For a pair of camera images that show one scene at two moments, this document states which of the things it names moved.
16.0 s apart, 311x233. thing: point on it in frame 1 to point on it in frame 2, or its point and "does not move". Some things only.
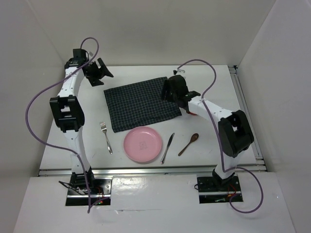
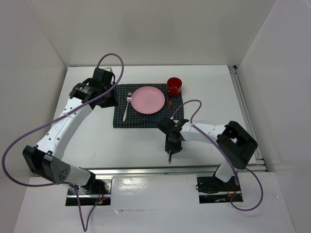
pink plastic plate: x=142 y=144 to x=147 y=100
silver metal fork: x=104 y=128 to x=128 y=100
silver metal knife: x=169 y=142 to x=169 y=160
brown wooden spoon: x=194 y=138 to x=169 y=104
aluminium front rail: x=241 y=170 does not move
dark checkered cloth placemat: x=139 y=104 does not move
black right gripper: x=166 y=87 to x=168 y=146
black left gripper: x=95 y=80 to x=112 y=102
